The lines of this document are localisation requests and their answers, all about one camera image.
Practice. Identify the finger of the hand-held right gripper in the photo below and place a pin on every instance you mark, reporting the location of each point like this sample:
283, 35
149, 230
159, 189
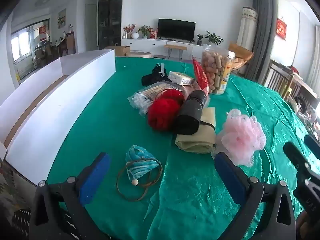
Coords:
293, 155
313, 146

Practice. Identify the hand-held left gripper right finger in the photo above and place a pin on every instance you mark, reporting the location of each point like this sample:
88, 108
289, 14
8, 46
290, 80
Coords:
230, 180

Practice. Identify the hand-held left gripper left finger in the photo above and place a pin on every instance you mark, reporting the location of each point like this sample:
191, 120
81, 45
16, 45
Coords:
95, 177

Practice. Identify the pink bath pouf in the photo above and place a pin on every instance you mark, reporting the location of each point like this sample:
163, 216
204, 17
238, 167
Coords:
240, 135

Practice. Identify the beige cloth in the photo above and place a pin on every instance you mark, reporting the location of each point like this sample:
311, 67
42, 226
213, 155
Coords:
200, 140

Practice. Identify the black trash bag roll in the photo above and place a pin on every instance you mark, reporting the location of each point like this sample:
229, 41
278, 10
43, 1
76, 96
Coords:
187, 115

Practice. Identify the long white cardboard box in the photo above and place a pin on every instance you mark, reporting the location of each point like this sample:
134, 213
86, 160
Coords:
62, 105

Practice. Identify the bag of cotton swabs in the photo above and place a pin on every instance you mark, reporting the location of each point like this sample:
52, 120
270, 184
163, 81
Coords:
142, 100

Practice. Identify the red snack packet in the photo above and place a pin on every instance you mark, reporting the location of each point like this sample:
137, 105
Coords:
201, 77

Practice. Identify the black mesh cloth bundle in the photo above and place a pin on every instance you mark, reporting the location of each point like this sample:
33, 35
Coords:
152, 78

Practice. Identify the green tablecloth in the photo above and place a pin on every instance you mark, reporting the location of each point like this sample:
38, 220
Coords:
100, 130

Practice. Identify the cluttered side table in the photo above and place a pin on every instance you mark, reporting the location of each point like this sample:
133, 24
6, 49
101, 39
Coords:
305, 97

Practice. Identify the dark wooden chair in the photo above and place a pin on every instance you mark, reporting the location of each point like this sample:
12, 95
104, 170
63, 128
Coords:
277, 77

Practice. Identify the red yarn skein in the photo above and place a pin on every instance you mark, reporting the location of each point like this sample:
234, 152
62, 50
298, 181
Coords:
162, 112

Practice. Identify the pink plastic bag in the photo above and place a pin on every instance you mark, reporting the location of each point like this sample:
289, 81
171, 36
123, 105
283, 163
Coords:
192, 88

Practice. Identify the clear jar of biscuit sticks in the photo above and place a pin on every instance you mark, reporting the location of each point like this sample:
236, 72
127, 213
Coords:
217, 72

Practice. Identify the rattan chair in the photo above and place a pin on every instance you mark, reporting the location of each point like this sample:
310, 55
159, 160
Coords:
243, 55

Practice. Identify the white tissue pack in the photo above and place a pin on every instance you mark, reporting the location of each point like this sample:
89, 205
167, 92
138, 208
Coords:
178, 77

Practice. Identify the grey curtain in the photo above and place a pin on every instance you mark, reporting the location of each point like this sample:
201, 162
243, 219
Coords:
262, 30

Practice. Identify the brown cardboard box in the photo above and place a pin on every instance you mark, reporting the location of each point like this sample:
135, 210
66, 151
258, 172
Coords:
120, 50

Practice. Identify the round low beige platform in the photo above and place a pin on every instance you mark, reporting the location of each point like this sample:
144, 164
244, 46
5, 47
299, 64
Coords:
138, 54

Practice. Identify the dining table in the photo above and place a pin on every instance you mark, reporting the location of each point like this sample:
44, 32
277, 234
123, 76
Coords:
50, 50

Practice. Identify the covered standing air conditioner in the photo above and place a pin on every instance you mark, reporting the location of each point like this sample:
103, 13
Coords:
246, 27

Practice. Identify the grey floor scale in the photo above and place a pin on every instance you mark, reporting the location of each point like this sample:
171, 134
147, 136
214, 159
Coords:
159, 57

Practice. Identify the large leafy potted plant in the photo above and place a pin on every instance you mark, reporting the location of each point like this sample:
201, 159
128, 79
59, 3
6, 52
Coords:
213, 38

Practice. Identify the small potted plant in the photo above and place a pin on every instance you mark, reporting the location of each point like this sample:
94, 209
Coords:
199, 40

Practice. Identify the wooden bench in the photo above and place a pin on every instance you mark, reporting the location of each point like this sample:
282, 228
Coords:
175, 47

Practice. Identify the white television cabinet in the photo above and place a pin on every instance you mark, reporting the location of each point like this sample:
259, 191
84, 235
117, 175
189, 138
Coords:
150, 43

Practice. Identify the sliding glass door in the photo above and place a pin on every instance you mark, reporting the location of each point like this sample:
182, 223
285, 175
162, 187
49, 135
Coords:
25, 50

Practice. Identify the round white vase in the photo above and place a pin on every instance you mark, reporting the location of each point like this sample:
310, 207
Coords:
135, 35

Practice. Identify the white door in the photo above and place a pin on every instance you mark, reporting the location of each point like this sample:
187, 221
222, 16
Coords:
91, 27

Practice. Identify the red flowers in vase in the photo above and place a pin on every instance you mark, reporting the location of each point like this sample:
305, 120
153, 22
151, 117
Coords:
128, 30

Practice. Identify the green potted plant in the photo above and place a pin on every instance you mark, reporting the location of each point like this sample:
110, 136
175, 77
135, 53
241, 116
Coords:
145, 31

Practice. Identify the red gift box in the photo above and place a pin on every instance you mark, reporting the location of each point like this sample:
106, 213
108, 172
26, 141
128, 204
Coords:
154, 34

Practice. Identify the red door decoration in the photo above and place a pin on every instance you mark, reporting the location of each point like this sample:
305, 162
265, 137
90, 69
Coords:
43, 31

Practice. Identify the black flat television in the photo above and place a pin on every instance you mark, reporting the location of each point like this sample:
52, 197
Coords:
176, 30

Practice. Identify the dark glass cabinet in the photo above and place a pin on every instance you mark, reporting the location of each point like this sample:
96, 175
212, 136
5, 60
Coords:
110, 17

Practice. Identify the round ceiling lamp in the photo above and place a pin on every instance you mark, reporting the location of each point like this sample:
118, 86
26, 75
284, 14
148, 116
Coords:
42, 1

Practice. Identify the red wall hanging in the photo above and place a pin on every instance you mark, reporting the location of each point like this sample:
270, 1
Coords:
281, 28

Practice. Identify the wall painting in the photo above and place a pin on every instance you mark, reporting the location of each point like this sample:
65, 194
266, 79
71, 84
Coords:
61, 18

